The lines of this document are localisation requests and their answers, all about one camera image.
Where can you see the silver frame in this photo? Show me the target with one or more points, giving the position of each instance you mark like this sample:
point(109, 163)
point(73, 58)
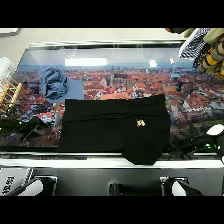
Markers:
point(83, 163)

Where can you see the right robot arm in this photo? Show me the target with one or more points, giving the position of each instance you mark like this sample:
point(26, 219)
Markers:
point(213, 141)

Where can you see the yellow striped garment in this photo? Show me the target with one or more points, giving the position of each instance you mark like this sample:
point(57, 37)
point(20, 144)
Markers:
point(213, 60)

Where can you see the blue garment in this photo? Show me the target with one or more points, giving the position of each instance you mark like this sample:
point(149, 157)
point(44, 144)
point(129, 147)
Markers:
point(53, 85)

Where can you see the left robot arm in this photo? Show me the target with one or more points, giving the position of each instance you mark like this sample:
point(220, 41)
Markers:
point(23, 128)

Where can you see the olive garment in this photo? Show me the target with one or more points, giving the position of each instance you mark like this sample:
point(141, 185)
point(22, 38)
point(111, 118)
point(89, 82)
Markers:
point(215, 34)

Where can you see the black pants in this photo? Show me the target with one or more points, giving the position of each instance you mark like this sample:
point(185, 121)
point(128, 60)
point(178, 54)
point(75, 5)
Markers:
point(106, 126)

